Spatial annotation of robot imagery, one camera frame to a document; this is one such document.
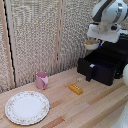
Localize yellow ridged block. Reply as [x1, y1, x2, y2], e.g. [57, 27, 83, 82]
[68, 83, 84, 96]

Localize white floral rim plate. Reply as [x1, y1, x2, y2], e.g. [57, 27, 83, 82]
[4, 90, 51, 126]

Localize white rounded object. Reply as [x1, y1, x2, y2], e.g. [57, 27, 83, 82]
[112, 105, 128, 128]

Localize pink cup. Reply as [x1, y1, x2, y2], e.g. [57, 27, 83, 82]
[35, 70, 50, 91]

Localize light wooden frame post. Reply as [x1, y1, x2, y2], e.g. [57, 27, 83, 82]
[0, 0, 16, 91]

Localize yellow food pieces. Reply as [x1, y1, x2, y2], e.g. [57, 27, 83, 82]
[85, 39, 96, 46]

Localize white small bowl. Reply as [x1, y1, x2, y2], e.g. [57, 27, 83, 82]
[84, 39, 101, 51]

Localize woven beige screen panel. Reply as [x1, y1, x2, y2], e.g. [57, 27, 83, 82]
[7, 0, 60, 88]
[61, 0, 101, 73]

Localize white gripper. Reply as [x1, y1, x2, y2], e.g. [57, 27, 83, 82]
[86, 22, 123, 49]

